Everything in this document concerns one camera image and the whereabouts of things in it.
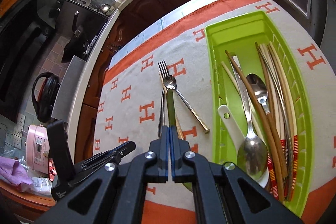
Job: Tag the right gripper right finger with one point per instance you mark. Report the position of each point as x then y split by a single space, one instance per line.
183 169

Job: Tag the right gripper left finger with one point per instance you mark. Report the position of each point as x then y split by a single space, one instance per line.
152 166

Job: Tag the white ceramic spoon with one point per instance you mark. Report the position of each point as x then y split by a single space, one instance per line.
237 138

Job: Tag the large steel spoon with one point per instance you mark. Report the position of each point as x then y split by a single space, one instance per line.
252 153

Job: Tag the green handled spoon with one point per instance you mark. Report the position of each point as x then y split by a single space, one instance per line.
171 108

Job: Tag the silver metal chopstick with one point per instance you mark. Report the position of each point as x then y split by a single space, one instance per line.
272 73

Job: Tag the spoon with wooden handle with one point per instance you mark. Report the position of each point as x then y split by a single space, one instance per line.
261 93

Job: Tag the pink rice cooker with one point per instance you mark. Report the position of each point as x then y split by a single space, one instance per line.
37 149

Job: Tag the black kettle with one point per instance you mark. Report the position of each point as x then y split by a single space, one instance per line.
43 106

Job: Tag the white orange H blanket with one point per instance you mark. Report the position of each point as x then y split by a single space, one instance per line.
131 94

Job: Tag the silver fork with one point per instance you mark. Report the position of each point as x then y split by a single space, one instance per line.
163 72

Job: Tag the green plastic utensil tray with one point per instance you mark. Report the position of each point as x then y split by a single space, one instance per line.
238 36

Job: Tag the small spoon gold handle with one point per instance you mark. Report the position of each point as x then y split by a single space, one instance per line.
171 83

